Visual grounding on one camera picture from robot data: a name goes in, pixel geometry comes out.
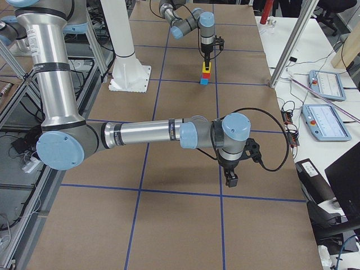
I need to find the red bottle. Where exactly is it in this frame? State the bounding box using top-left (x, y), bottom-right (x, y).
top-left (259, 0), bottom-right (274, 25)

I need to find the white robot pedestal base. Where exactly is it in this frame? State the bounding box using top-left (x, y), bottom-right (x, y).
top-left (101, 0), bottom-right (151, 93)

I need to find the blue block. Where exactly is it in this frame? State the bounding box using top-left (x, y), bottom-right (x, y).
top-left (200, 78), bottom-right (209, 85)

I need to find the aluminium frame post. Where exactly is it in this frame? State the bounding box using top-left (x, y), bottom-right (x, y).
top-left (269, 0), bottom-right (319, 88)

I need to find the blue teach pendant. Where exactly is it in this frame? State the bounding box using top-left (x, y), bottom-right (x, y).
top-left (308, 70), bottom-right (346, 101)
top-left (302, 104), bottom-right (352, 142)

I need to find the red block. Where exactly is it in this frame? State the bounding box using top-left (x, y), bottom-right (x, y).
top-left (201, 72), bottom-right (211, 80)

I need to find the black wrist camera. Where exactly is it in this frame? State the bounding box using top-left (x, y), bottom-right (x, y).
top-left (241, 138), bottom-right (264, 165)
top-left (213, 36), bottom-right (224, 52)

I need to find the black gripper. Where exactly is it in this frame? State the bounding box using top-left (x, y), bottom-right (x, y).
top-left (218, 151), bottom-right (242, 188)
top-left (201, 44), bottom-right (212, 70)

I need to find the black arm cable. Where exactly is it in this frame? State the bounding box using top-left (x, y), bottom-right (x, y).
top-left (196, 107), bottom-right (291, 172)

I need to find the blue teach pendant far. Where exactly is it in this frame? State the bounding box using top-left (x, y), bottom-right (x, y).
top-left (308, 70), bottom-right (346, 101)

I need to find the wooden post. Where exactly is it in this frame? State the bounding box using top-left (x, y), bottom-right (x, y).
top-left (331, 22), bottom-right (359, 69)

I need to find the blue teach pendant near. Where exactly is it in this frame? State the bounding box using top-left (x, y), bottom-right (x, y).
top-left (302, 104), bottom-right (352, 142)

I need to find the yellow block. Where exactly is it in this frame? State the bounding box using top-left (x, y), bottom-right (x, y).
top-left (202, 61), bottom-right (212, 74)

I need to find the black monitor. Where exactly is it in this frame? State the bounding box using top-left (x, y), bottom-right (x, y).
top-left (325, 143), bottom-right (359, 221)

